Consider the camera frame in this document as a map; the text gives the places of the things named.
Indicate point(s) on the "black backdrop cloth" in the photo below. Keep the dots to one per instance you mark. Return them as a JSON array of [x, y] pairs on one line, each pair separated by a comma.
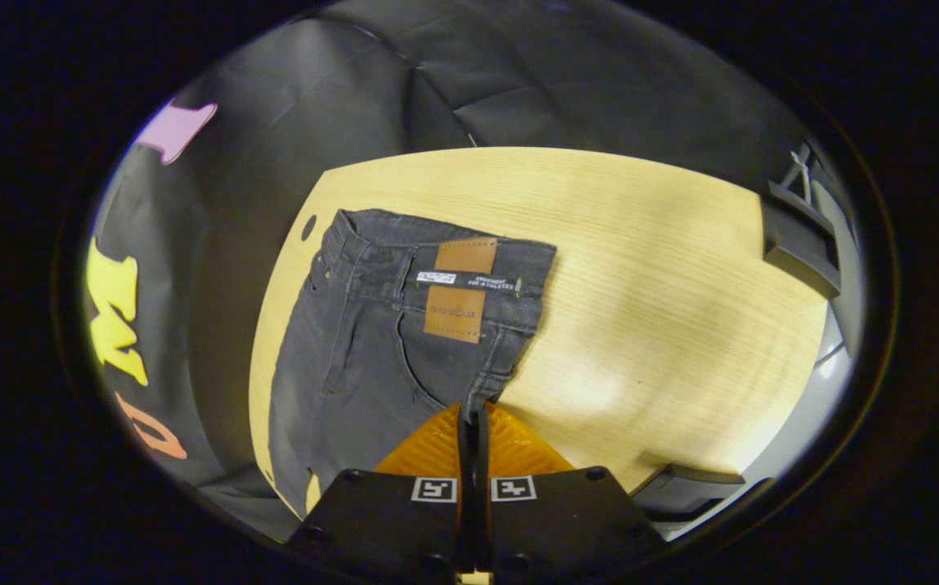
[[315, 81]]

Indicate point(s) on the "grey metal frame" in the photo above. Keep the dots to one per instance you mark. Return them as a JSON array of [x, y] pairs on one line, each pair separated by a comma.
[[801, 175]]

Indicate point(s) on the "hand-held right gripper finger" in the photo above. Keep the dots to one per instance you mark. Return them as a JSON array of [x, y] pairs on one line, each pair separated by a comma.
[[466, 487], [482, 487]]

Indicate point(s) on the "black table edge bracket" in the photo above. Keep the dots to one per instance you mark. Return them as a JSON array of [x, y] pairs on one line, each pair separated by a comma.
[[798, 244], [685, 487]]

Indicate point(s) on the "dark grey jeans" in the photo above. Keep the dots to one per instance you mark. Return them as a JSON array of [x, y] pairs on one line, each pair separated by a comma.
[[372, 366]]

